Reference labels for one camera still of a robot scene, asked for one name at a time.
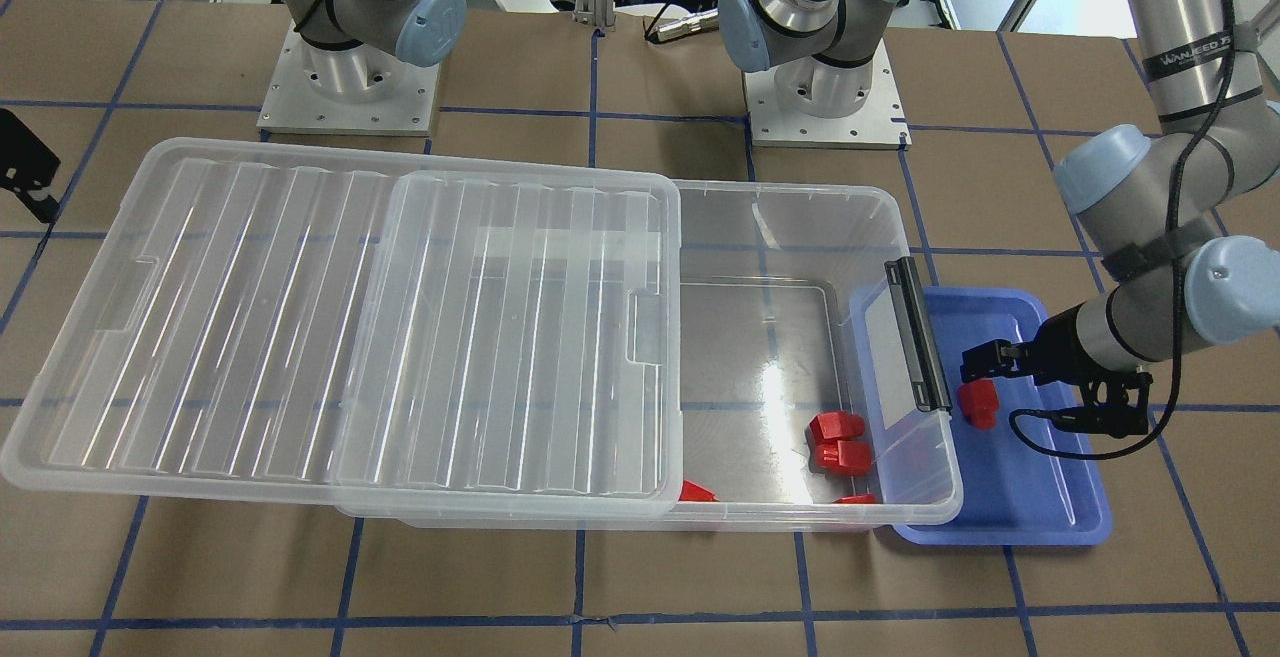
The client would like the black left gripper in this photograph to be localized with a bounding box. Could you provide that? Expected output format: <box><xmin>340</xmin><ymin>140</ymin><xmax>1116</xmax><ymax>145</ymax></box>
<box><xmin>960</xmin><ymin>309</ymin><xmax>1144</xmax><ymax>432</ymax></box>

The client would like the red block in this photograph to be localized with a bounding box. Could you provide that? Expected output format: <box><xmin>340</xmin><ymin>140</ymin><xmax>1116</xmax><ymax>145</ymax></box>
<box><xmin>678</xmin><ymin>480</ymin><xmax>719</xmax><ymax>503</ymax></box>
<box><xmin>957</xmin><ymin>378</ymin><xmax>1001</xmax><ymax>432</ymax></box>
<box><xmin>833</xmin><ymin>492</ymin><xmax>881</xmax><ymax>505</ymax></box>
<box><xmin>812</xmin><ymin>441</ymin><xmax>876</xmax><ymax>478</ymax></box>
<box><xmin>808</xmin><ymin>410</ymin><xmax>867</xmax><ymax>444</ymax></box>

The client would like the clear plastic box lid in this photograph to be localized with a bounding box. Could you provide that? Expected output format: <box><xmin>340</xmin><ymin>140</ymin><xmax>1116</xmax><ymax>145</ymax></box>
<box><xmin>3</xmin><ymin>138</ymin><xmax>682</xmax><ymax>523</ymax></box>

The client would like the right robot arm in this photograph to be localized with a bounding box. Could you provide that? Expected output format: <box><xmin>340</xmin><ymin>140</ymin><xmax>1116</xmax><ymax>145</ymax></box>
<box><xmin>3</xmin><ymin>0</ymin><xmax>467</xmax><ymax>236</ymax></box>

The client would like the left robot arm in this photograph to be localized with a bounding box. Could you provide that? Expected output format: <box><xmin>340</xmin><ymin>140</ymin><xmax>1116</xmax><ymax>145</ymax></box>
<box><xmin>717</xmin><ymin>0</ymin><xmax>1277</xmax><ymax>441</ymax></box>

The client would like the clear plastic storage box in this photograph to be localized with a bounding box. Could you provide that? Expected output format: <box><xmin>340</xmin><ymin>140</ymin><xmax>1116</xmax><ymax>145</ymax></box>
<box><xmin>339</xmin><ymin>181</ymin><xmax>966</xmax><ymax>531</ymax></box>

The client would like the blue plastic tray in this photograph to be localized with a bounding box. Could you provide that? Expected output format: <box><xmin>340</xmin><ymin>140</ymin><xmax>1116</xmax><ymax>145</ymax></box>
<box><xmin>850</xmin><ymin>286</ymin><xmax>1114</xmax><ymax>547</ymax></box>

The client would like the black box latch handle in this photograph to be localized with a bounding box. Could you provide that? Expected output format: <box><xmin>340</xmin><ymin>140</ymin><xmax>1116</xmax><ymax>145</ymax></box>
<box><xmin>884</xmin><ymin>256</ymin><xmax>954</xmax><ymax>414</ymax></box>

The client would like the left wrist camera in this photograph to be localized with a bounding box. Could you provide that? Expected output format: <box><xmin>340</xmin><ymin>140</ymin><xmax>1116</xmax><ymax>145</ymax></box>
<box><xmin>1053</xmin><ymin>370</ymin><xmax>1153</xmax><ymax>439</ymax></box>

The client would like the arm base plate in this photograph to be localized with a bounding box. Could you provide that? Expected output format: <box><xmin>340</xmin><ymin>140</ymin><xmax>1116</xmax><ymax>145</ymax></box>
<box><xmin>742</xmin><ymin>41</ymin><xmax>913</xmax><ymax>150</ymax></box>
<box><xmin>257</xmin><ymin>24</ymin><xmax>442</xmax><ymax>137</ymax></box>

